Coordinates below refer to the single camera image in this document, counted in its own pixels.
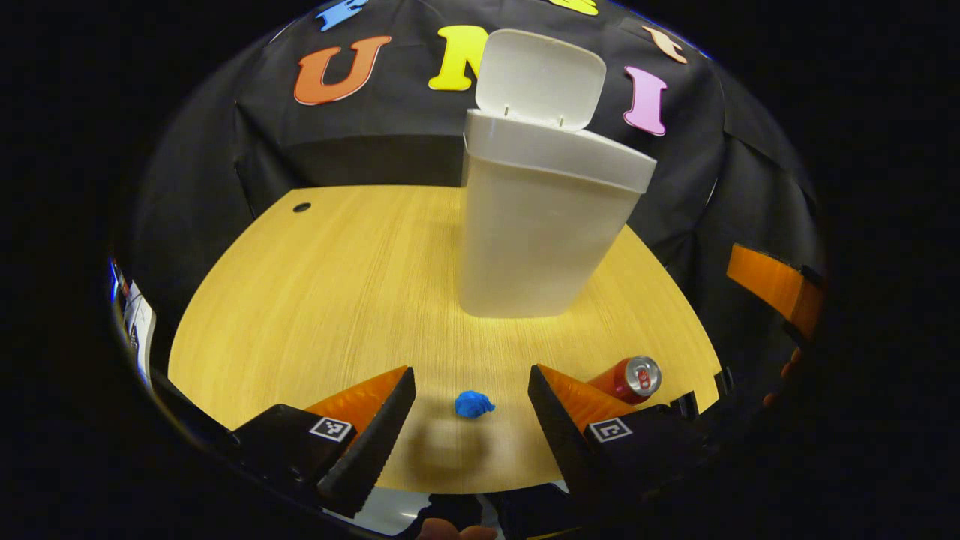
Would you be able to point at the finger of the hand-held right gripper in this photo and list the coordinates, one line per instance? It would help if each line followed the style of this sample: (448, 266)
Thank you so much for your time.
(772, 281)

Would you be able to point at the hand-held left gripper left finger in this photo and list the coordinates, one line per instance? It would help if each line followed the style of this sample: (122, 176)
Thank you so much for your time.
(375, 442)

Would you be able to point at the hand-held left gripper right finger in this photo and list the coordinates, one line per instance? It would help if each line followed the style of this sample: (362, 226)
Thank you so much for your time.
(566, 439)

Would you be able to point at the red pop can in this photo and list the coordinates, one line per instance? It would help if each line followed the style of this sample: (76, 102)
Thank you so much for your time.
(622, 379)

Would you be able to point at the blue paper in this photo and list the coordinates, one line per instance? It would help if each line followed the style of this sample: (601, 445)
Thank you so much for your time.
(472, 403)

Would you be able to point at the white desktop garbage bin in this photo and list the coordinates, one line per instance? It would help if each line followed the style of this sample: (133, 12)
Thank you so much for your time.
(525, 240)

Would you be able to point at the black backdrop cloth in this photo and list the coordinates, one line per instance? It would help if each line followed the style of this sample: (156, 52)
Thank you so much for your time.
(375, 150)

